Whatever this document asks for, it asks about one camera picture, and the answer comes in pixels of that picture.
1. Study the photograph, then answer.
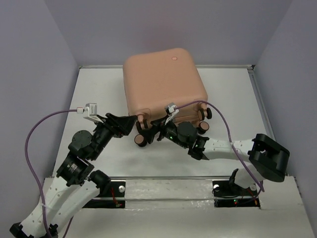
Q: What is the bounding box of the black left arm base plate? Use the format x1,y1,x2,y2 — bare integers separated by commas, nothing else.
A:
83,179,126,209

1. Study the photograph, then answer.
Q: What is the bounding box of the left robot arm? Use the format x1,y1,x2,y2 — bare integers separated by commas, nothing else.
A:
9,113,137,238

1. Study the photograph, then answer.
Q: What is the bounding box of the pink hard-shell suitcase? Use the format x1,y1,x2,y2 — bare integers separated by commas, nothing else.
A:
123,48,212,147

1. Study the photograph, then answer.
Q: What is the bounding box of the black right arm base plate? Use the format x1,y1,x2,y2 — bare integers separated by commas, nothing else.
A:
212,180,261,208

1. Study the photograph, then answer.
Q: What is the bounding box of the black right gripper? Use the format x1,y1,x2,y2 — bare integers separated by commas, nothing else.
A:
139,115,189,149

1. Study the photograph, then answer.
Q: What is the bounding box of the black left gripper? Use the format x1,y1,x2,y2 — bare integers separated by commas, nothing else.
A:
91,112,139,159

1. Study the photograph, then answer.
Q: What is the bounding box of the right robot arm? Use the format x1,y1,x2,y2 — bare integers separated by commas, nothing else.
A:
138,119,290,194

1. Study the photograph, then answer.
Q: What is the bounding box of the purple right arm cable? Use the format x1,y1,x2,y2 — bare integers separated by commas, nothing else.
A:
165,100,265,193

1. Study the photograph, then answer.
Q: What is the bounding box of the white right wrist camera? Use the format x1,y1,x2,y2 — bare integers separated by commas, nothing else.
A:
164,103,179,124

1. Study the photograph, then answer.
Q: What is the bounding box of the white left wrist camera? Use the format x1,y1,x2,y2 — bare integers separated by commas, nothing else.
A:
75,103,103,123

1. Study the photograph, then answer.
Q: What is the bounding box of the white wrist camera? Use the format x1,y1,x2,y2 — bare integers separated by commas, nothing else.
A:
75,103,103,123
164,103,179,124

